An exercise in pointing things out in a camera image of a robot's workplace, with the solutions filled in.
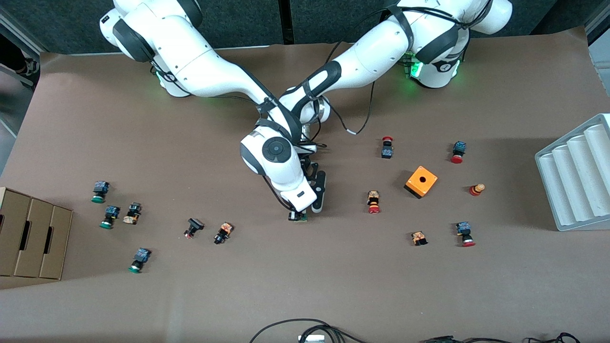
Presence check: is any brown paper table cover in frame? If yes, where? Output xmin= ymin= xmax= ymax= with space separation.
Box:
xmin=0 ymin=28 xmax=610 ymax=343

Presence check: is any black cap orange push button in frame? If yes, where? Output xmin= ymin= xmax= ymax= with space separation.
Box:
xmin=213 ymin=222 xmax=234 ymax=245
xmin=122 ymin=202 xmax=142 ymax=225

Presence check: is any green cap push button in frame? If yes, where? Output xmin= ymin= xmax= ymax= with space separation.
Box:
xmin=128 ymin=248 xmax=152 ymax=274
xmin=99 ymin=205 xmax=121 ymax=230
xmin=91 ymin=181 xmax=111 ymax=204

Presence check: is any brown cardboard box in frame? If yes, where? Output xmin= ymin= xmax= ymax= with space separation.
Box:
xmin=0 ymin=187 xmax=73 ymax=280

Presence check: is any white ridged tray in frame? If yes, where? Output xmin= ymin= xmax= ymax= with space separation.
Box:
xmin=535 ymin=113 xmax=610 ymax=232

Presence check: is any black white shoe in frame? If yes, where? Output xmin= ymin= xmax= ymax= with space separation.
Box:
xmin=19 ymin=56 xmax=41 ymax=77

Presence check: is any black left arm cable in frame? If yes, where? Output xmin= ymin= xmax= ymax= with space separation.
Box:
xmin=326 ymin=80 xmax=376 ymax=137

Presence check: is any black square red switch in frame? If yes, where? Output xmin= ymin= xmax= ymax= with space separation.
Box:
xmin=183 ymin=218 xmax=205 ymax=239

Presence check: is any orange button enclosure box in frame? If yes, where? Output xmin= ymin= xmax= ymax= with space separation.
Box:
xmin=404 ymin=165 xmax=438 ymax=200

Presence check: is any black looped cable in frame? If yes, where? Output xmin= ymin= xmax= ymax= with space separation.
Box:
xmin=249 ymin=318 xmax=370 ymax=343

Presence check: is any black vertical panel post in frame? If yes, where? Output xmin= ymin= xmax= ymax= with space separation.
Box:
xmin=279 ymin=0 xmax=294 ymax=45

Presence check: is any black cable bundle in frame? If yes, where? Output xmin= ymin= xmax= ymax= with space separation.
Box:
xmin=419 ymin=333 xmax=582 ymax=343

